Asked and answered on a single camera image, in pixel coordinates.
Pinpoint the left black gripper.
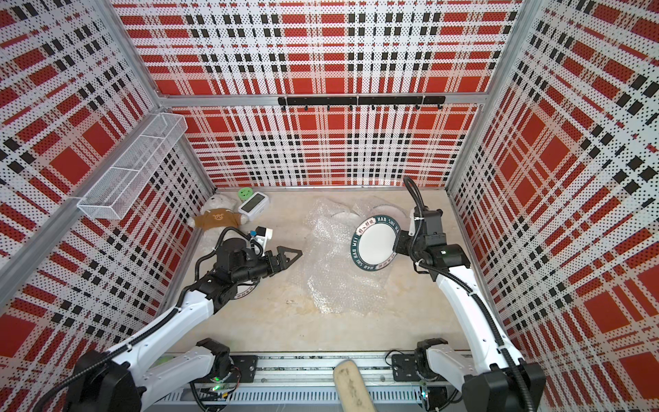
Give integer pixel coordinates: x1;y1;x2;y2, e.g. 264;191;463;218
233;246;302;284

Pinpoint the green rimmed plate front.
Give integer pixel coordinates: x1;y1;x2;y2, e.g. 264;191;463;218
233;280;259;300

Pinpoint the green rimmed plate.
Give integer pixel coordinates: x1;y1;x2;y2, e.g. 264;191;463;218
233;280;259;300
350;204;408;272

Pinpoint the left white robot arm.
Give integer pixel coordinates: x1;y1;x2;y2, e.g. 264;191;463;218
34;228;303;411

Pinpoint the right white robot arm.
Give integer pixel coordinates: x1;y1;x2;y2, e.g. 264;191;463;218
396;209;547;411

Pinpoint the white green small device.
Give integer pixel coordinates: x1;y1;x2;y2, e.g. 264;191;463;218
239;192;270;221

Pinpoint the beige teddy bear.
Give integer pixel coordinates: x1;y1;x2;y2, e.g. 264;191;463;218
187;194;249;232

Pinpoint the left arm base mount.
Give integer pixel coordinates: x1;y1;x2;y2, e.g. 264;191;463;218
189;338;258;411

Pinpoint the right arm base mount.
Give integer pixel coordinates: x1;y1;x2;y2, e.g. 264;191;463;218
384;338;463;411

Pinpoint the wooden brush handle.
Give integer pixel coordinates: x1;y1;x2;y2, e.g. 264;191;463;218
333;360;376;412

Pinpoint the black hook rail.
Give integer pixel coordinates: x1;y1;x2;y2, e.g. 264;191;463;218
277;95;447;110

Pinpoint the clear wall shelf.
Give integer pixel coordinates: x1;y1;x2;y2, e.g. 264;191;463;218
77;113;187;220

